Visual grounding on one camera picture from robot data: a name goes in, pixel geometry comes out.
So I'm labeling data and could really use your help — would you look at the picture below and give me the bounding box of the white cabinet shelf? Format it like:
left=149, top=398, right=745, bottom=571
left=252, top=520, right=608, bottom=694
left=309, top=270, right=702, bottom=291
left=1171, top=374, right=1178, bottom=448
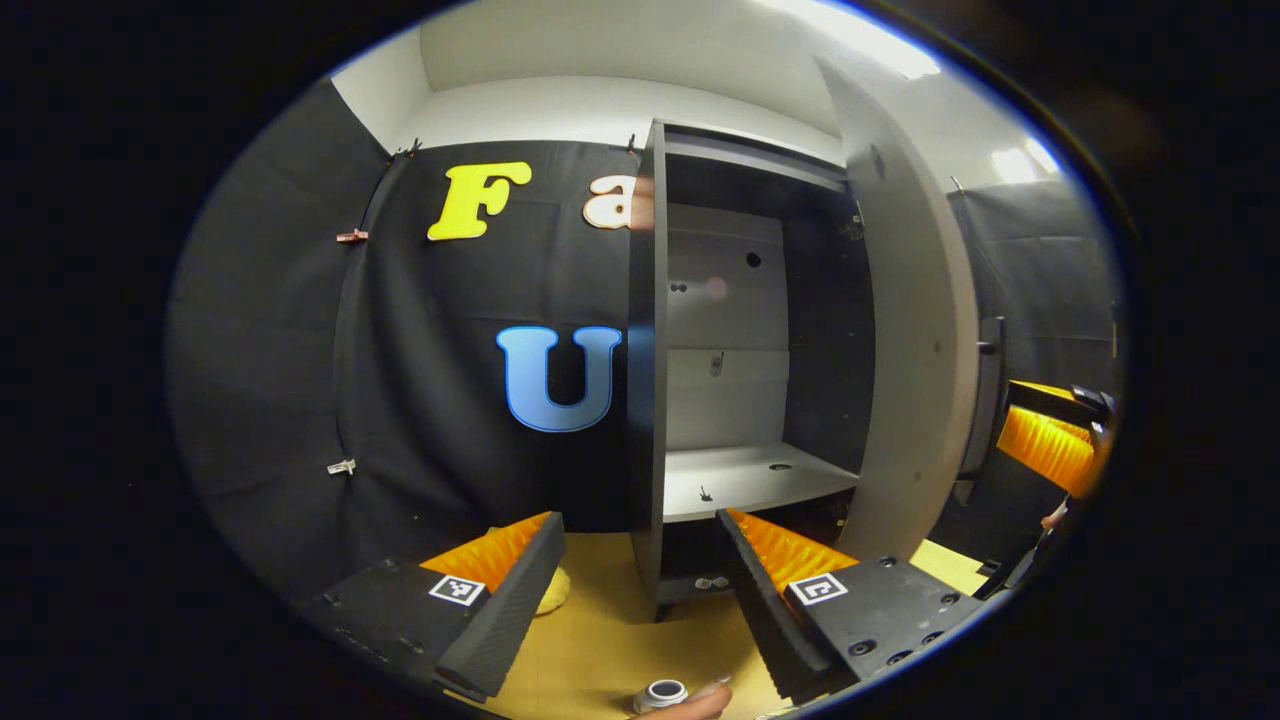
left=662, top=442, right=861, bottom=524

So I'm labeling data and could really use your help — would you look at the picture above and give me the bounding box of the pale yellow lumpy object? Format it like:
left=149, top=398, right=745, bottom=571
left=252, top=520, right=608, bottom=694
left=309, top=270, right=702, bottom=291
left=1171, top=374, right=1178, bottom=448
left=535, top=565, right=572, bottom=617

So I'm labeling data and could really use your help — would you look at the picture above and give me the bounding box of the ceiling light panel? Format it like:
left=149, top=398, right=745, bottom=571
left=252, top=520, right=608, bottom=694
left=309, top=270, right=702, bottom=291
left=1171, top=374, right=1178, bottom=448
left=990, top=138, right=1061, bottom=186

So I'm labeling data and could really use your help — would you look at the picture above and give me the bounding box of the dark grey cabinet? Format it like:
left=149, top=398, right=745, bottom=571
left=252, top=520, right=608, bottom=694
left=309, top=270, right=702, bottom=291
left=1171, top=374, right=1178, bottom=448
left=628, top=120, right=881, bottom=623

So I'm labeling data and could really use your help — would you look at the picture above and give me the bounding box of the black backdrop cloth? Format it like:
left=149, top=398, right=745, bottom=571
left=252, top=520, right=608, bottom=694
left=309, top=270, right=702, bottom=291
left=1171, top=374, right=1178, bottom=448
left=165, top=78, right=1121, bottom=601

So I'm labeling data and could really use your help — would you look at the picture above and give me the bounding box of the black cabinet door handle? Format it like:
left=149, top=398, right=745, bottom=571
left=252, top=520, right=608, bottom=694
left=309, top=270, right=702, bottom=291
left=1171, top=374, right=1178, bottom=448
left=958, top=315, right=1007, bottom=506

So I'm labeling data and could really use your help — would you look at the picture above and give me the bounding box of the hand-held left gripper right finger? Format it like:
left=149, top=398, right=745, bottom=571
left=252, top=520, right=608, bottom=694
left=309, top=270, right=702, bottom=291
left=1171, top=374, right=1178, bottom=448
left=715, top=507, right=986, bottom=706

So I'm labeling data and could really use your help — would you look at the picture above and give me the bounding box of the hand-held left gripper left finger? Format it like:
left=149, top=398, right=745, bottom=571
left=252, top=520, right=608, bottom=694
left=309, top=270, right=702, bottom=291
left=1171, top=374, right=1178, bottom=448
left=300, top=511, right=567, bottom=701

